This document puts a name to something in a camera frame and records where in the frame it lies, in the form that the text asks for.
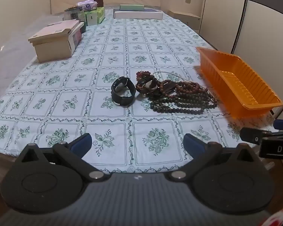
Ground white blue tissue pack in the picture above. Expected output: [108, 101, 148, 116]
[76, 1, 98, 12]

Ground brown wooden bead bracelet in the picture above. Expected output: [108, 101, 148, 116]
[158, 79, 180, 100]

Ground cream and grey wardrobe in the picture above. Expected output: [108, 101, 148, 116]
[198, 0, 283, 55]

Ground beige nightstand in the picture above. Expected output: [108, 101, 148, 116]
[167, 10, 201, 29]

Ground green tissue box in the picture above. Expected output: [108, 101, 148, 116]
[84, 7, 106, 26]

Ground long white box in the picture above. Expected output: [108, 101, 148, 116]
[113, 9, 163, 19]

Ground black smartwatch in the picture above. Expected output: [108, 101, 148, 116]
[111, 76, 135, 108]

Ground flat green box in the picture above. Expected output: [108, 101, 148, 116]
[119, 4, 146, 12]

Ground orange plastic tray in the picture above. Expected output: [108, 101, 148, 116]
[195, 47, 283, 119]

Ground jar with gold lid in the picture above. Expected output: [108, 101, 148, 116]
[63, 6, 86, 33]

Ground thin silver chain necklace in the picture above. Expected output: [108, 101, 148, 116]
[153, 71, 182, 83]

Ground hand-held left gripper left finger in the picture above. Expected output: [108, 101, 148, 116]
[14, 133, 109, 182]

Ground beige cardboard box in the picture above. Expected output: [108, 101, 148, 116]
[28, 19, 81, 63]

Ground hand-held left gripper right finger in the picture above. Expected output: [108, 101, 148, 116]
[165, 133, 267, 182]

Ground floral bed sheet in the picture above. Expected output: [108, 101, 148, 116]
[0, 8, 275, 173]

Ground brown strap wristwatch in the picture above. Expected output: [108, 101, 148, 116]
[135, 75, 159, 95]

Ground dark red bead bracelet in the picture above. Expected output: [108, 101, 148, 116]
[136, 70, 154, 81]

